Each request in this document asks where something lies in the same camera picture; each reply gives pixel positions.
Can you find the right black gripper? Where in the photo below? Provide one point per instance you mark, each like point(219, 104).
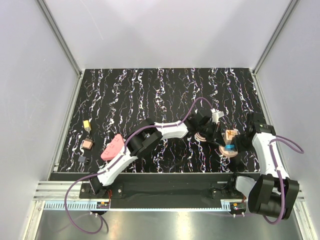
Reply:
point(238, 145)

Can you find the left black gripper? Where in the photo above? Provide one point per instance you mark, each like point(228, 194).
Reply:
point(216, 136)

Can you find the blue plug adapter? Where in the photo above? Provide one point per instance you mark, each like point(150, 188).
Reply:
point(230, 148)

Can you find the pink round power strip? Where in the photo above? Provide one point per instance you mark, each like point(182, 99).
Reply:
point(228, 154)

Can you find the pink triangular power socket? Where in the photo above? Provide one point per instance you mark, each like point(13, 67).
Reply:
point(113, 148)

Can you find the pink plug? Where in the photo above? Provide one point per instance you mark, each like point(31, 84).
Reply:
point(87, 144)

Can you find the yellow plug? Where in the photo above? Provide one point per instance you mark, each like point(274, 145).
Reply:
point(87, 125)

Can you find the dark grey plug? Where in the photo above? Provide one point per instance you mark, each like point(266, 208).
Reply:
point(83, 159)

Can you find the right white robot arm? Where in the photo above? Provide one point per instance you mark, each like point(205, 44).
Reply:
point(274, 193)

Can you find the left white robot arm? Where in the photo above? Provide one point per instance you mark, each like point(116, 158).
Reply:
point(120, 152)

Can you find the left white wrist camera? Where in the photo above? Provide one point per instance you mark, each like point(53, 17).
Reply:
point(216, 115)

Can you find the right aluminium frame post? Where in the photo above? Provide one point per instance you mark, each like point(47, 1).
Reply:
point(275, 35)

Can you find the aluminium frame post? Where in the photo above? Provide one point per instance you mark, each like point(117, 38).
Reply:
point(58, 35)
point(275, 35)

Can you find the left aluminium frame post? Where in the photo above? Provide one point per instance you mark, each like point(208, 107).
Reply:
point(58, 35)

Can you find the grey slotted cable duct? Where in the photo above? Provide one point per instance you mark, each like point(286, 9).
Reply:
point(77, 205)

